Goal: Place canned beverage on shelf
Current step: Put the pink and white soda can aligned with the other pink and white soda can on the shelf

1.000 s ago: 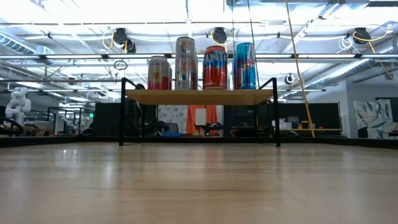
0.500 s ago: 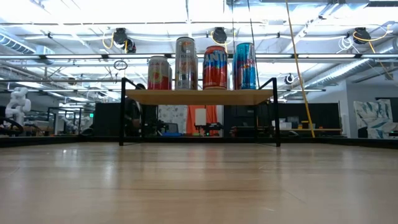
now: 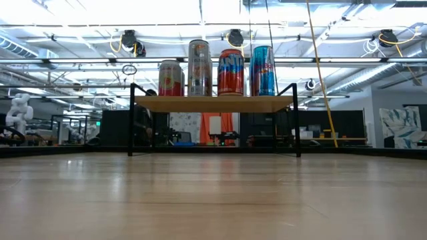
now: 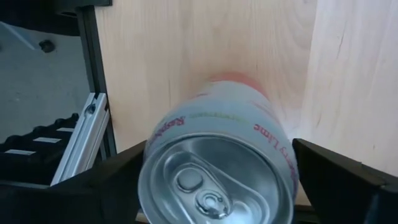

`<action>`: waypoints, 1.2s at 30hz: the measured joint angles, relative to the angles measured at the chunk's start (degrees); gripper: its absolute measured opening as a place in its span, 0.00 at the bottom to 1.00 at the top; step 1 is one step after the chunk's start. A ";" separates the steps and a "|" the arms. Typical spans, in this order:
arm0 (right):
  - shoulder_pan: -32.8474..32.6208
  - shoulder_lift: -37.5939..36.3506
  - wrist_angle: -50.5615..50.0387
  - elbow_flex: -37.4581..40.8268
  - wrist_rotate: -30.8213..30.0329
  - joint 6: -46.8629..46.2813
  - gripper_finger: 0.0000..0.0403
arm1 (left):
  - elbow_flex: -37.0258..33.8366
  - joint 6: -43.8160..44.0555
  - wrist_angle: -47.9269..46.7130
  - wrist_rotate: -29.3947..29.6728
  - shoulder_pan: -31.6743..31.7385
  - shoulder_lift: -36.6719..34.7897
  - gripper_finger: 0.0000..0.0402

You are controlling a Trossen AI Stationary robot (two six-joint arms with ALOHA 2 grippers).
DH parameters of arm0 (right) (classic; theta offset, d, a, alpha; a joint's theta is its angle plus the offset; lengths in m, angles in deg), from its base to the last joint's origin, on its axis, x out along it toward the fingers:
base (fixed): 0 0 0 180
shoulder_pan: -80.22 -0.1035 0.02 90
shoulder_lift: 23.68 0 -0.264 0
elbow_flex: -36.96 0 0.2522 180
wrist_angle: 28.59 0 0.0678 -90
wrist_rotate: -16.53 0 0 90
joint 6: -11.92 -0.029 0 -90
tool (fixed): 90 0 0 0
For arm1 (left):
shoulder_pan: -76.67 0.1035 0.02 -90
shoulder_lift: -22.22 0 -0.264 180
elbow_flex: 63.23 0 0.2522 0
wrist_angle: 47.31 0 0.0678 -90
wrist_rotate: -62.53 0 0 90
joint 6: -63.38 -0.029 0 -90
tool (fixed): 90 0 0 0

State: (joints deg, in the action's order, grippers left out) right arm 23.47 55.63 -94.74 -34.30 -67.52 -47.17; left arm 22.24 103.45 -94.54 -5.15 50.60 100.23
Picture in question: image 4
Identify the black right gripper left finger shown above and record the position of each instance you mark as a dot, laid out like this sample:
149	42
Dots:
77	202

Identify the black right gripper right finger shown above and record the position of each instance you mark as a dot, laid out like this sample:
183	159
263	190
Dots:
342	196

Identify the white pink soda can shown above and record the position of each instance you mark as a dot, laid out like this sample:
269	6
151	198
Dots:
217	155

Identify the black ribbed bar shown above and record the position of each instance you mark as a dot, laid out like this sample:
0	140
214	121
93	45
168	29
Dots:
31	161

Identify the silver aluminium rail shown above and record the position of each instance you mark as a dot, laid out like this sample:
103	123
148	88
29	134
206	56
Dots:
84	137

